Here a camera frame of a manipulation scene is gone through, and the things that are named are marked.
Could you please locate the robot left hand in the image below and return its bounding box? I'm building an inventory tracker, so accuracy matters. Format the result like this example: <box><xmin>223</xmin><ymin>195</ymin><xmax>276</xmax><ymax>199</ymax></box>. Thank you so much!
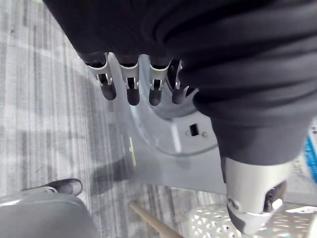
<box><xmin>43</xmin><ymin>0</ymin><xmax>317</xmax><ymax>236</ymax></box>

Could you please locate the silver front-load washing machine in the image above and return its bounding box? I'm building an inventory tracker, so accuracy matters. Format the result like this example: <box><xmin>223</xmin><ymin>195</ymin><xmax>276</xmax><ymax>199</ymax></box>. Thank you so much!
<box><xmin>107</xmin><ymin>52</ymin><xmax>317</xmax><ymax>206</ymax></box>

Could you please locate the white plastic laundry basket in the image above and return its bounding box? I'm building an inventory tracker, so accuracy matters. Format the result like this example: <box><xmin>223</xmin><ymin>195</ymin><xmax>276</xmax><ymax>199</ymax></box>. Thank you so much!
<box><xmin>189</xmin><ymin>203</ymin><xmax>317</xmax><ymax>238</ymax></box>

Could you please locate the blue white appliance label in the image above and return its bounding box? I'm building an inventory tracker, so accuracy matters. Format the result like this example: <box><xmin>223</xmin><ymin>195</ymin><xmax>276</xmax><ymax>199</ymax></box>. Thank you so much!
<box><xmin>293</xmin><ymin>125</ymin><xmax>317</xmax><ymax>179</ymax></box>

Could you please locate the dark robot left foot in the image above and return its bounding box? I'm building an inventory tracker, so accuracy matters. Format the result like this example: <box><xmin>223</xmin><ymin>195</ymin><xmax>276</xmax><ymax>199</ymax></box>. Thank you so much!
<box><xmin>20</xmin><ymin>178</ymin><xmax>84</xmax><ymax>197</ymax></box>

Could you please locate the silver robot left leg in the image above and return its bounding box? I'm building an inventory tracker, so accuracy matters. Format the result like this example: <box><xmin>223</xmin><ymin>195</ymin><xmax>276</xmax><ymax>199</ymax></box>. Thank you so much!
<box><xmin>0</xmin><ymin>191</ymin><xmax>100</xmax><ymax>238</ymax></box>

